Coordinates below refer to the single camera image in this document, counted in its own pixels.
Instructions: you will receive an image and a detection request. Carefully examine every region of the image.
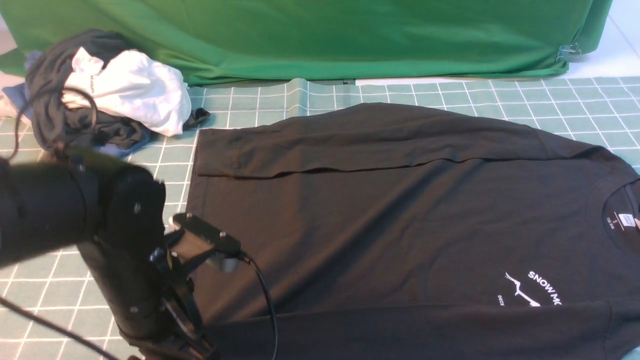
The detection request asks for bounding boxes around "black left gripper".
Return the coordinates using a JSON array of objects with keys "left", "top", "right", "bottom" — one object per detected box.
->
[{"left": 77, "top": 230, "right": 221, "bottom": 360}]

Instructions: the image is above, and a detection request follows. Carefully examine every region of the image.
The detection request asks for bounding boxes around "dark gray long-sleeved shirt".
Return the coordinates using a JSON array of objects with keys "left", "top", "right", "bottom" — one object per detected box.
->
[{"left": 186, "top": 103, "right": 640, "bottom": 360}]

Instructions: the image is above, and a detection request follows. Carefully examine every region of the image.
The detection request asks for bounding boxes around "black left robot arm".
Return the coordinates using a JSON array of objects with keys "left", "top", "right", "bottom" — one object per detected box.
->
[{"left": 1, "top": 148, "right": 220, "bottom": 360}]

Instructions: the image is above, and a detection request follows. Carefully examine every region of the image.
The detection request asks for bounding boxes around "white crumpled shirt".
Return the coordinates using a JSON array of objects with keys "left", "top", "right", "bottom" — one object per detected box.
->
[{"left": 64, "top": 47, "right": 192, "bottom": 137}]

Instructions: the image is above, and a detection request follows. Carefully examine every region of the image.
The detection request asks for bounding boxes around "green checkered tablecloth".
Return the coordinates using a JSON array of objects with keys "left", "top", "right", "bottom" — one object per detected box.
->
[{"left": 1, "top": 76, "right": 640, "bottom": 360}]

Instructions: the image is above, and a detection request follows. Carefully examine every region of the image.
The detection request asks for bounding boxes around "dark gray crumpled garment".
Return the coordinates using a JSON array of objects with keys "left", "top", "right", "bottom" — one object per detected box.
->
[{"left": 25, "top": 29, "right": 211, "bottom": 151}]

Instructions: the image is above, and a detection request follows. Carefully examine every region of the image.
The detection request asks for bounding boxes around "green backdrop cloth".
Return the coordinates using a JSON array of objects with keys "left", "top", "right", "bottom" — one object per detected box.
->
[{"left": 1, "top": 0, "right": 612, "bottom": 85}]

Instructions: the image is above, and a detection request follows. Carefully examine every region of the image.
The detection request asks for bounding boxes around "metal binder clip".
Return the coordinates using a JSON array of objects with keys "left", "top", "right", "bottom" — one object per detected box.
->
[{"left": 555, "top": 42, "right": 582, "bottom": 62}]

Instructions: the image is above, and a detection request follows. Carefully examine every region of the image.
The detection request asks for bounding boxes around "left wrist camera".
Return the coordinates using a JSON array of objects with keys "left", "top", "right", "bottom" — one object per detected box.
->
[{"left": 167, "top": 212, "right": 243, "bottom": 273}]

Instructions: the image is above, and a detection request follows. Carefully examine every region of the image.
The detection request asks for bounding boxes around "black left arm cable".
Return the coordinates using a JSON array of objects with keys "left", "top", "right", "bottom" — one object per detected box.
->
[{"left": 0, "top": 87, "right": 279, "bottom": 360}]

